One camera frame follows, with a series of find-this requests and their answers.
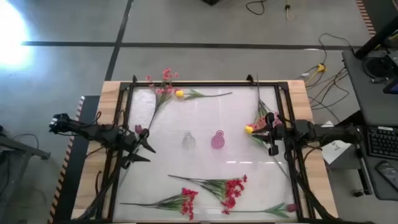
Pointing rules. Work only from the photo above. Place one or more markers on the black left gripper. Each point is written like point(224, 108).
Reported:
point(129, 140)

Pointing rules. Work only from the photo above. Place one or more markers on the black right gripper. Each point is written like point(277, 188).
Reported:
point(278, 132)

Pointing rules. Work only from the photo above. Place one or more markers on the yellow artificial tulip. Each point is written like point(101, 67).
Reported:
point(248, 129)
point(179, 93)

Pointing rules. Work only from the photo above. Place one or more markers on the pink artificial flower spray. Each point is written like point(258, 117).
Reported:
point(262, 110)
point(162, 98)

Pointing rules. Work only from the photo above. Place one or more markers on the pink glass vase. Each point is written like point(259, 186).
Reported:
point(217, 141)

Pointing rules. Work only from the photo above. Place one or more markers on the clear glass vase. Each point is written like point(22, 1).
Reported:
point(188, 141)

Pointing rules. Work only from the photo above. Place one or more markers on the red artificial flower spray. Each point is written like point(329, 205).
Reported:
point(186, 202)
point(231, 188)

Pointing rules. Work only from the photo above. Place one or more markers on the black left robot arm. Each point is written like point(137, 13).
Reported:
point(93, 132)

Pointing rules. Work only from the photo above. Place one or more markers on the black hazard-striped floor mat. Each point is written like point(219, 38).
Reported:
point(77, 174)

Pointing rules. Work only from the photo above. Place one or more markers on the white paper box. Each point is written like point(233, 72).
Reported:
point(334, 152)

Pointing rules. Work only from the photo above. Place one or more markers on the yellow power plug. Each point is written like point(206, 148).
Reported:
point(321, 68)

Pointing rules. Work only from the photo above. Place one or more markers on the grey side desk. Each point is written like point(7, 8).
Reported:
point(373, 105)

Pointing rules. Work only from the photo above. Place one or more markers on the black computer keyboard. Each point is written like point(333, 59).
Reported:
point(384, 143)

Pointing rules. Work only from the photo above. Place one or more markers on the grey metal stand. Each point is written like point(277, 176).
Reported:
point(18, 146)

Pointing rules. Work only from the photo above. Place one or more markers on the black phone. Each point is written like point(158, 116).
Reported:
point(388, 174)

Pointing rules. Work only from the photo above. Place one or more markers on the dark tablet blue screen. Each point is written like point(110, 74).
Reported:
point(393, 87)

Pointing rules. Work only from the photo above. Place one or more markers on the black frame clamp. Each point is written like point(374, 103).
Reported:
point(250, 79)
point(134, 79)

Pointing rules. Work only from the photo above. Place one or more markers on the black metal table frame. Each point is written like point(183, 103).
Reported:
point(217, 84)

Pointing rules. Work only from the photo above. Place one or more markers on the black diagonal post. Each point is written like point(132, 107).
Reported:
point(376, 39)

